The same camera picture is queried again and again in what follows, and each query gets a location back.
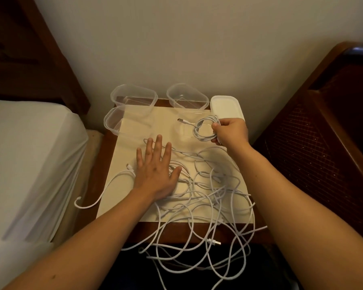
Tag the person's right hand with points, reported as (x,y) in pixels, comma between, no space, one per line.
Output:
(234,132)

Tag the person's left hand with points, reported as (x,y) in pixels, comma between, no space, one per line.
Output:
(154,178)

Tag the person's left thumb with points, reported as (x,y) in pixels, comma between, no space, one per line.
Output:
(176,173)

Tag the person's left middle finger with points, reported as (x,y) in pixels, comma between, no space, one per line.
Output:
(158,147)

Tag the person's left little finger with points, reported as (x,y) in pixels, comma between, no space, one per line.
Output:
(140,158)

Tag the person's right fingers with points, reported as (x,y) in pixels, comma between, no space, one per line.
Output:
(215,126)

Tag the person's right forearm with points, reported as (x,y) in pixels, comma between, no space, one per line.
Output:
(290,214)

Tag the person's left forearm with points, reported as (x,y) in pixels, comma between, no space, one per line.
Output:
(96,238)

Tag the white plastic container lid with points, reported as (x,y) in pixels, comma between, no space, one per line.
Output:
(225,107)

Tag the beige table mat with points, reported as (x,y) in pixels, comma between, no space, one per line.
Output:
(127,138)

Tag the dark wooden nightstand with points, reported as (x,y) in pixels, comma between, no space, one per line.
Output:
(106,166)

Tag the clear plastic container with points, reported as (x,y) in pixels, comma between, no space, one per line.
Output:
(187,95)
(112,119)
(134,95)

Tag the bed with white sheet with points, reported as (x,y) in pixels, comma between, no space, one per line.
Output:
(30,166)

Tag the wooden headboard with rattan panel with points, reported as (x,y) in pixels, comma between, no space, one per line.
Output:
(326,141)

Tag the dark wooden headboard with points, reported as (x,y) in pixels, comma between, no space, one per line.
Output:
(24,51)

